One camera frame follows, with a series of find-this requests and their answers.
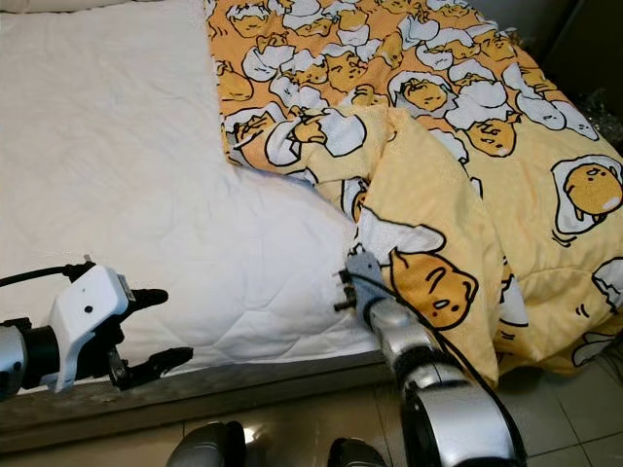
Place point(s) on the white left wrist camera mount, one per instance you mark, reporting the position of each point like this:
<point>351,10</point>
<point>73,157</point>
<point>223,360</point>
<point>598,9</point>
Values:
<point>88,316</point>

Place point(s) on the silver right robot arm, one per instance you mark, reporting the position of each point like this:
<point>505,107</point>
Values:
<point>458,418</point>

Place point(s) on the grey bed frame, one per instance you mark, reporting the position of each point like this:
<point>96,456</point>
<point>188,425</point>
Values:
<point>273,399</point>

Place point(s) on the yellow egg print blanket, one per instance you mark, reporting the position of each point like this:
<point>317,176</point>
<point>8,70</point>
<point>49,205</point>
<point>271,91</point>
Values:
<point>438,185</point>

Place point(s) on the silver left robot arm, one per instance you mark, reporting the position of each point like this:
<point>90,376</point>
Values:
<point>24,360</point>

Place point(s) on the white quilted mattress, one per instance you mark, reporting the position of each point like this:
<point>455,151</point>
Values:
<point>107,146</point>

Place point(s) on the dark bedside cabinet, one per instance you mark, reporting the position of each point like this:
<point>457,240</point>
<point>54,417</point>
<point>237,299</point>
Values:
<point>574,39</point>

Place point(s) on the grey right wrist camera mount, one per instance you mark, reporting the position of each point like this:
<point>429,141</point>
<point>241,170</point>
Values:
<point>366,274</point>

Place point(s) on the silver left robot leg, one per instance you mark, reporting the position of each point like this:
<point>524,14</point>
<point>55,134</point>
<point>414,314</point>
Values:
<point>204,448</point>

